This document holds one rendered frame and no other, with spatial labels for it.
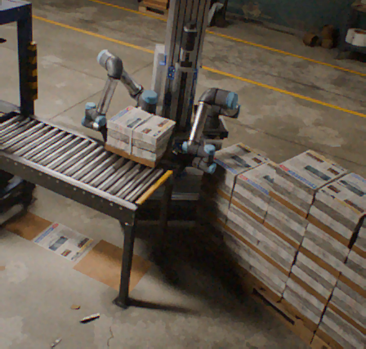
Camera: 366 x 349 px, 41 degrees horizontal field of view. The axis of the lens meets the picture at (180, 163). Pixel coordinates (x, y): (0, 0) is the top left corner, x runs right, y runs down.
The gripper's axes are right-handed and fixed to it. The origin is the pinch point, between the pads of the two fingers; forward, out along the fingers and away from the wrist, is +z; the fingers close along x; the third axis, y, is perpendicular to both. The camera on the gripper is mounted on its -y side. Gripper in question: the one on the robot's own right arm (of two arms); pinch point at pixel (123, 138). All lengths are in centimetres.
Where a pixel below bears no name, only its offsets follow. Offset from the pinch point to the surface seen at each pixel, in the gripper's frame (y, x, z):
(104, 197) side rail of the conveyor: -2, -67, 28
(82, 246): -80, -34, -7
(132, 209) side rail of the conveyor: -2, -67, 48
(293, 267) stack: -33, -20, 141
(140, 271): -81, -32, 42
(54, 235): -80, -36, -31
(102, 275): -81, -50, 21
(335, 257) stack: -8, -28, 161
